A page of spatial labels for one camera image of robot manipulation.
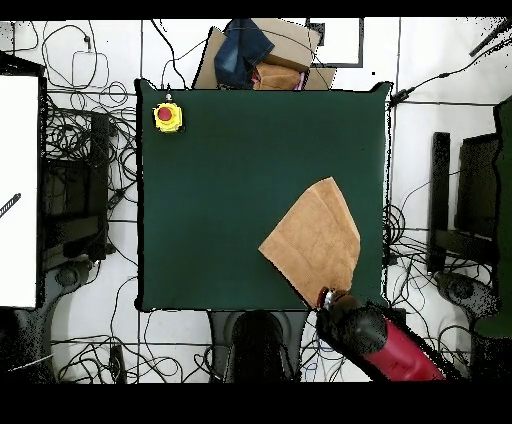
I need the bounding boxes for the yellow emergency stop button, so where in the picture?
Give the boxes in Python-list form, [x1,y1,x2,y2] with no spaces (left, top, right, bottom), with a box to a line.
[152,102,185,134]

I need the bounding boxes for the black square frame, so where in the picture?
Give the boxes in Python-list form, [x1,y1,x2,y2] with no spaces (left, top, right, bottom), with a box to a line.
[305,17,365,69]

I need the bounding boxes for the tan terry towel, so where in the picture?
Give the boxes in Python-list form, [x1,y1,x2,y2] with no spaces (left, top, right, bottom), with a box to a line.
[257,176,362,310]

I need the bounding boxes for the black thin rod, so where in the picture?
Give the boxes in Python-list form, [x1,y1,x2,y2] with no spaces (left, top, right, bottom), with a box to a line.
[468,17,512,58]

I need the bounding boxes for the black floor stand base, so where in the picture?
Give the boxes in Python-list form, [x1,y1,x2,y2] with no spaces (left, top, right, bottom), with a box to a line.
[434,270,502,322]

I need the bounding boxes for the black floor cable tangle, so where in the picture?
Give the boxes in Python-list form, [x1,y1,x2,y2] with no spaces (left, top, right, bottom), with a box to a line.
[299,201,499,382]
[41,81,140,229]
[50,311,215,384]

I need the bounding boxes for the folded orange cloth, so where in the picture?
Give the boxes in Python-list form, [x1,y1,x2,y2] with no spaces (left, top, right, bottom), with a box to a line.
[251,62,306,92]

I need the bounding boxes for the blue jeans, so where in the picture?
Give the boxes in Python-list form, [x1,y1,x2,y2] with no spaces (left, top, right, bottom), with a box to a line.
[213,18,276,90]

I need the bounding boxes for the black flat bar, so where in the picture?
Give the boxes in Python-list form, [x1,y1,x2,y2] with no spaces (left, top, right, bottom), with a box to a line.
[426,131,452,276]

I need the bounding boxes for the black flat board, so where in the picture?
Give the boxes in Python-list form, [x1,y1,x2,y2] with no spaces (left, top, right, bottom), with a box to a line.
[454,132,502,242]

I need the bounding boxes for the black power adapter with cable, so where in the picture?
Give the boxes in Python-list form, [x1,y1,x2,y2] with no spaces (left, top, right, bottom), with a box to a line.
[388,37,512,110]

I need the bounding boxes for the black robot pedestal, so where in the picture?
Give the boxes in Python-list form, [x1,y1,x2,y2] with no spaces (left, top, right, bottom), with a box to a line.
[205,310,311,383]

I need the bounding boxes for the black ribbed rod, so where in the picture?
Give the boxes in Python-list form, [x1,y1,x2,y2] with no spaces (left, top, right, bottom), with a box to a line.
[0,192,22,220]

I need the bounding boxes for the small black power strip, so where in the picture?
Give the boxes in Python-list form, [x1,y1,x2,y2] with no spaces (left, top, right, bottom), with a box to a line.
[108,344,128,384]

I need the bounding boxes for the grey floor stand base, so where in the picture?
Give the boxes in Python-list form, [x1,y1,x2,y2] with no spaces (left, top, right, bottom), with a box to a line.
[41,258,98,318]

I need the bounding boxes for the brown cardboard box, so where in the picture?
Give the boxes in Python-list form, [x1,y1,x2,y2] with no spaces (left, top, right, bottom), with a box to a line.
[191,17,338,92]

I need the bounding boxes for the white flat panel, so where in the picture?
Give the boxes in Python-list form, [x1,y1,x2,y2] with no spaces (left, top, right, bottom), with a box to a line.
[0,74,40,309]

